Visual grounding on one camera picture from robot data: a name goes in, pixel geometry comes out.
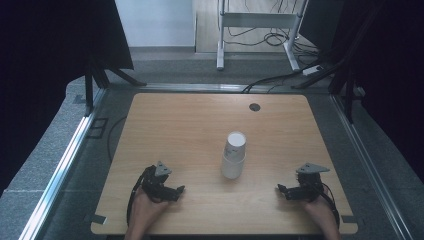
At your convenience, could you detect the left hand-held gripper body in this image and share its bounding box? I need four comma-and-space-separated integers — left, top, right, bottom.
140, 161, 178, 203

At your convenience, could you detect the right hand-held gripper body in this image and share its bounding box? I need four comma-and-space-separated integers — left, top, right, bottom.
287, 162, 332, 203

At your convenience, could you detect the white printed paper cup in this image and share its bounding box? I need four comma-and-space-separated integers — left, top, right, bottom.
224, 131, 248, 164

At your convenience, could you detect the person's left hand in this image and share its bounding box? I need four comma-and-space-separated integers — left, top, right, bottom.
130, 188, 172, 231

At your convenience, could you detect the person's right hand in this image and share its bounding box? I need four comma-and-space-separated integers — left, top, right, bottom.
302, 195, 338, 231

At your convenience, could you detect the white power strip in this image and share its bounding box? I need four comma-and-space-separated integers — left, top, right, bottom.
301, 64, 324, 77

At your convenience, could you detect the black metal stand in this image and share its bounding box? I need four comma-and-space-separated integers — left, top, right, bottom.
291, 0, 384, 124

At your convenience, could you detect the black tripod stand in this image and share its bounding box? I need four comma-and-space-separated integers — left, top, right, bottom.
83, 58, 148, 118

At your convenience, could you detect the black curtain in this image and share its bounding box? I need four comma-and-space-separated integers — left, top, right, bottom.
0, 0, 135, 196
333, 0, 424, 184

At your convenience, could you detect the dark panel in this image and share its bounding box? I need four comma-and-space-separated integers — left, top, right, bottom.
298, 0, 345, 52

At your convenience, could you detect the white metal stand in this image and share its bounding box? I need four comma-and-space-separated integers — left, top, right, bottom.
215, 0, 310, 72

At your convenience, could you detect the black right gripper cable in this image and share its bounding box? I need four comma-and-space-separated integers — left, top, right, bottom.
320, 181, 342, 230

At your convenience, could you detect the thin black floor cable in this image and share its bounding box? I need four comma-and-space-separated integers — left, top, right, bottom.
106, 114, 128, 164

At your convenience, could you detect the aluminium floor rail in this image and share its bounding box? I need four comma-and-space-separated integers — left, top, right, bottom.
18, 87, 108, 240
329, 94, 416, 240
137, 82, 268, 94

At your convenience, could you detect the black rectangular floor frame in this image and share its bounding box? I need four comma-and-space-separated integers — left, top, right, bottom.
86, 117, 110, 140

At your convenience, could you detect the tangle of black cables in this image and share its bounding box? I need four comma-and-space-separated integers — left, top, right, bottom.
223, 0, 321, 58

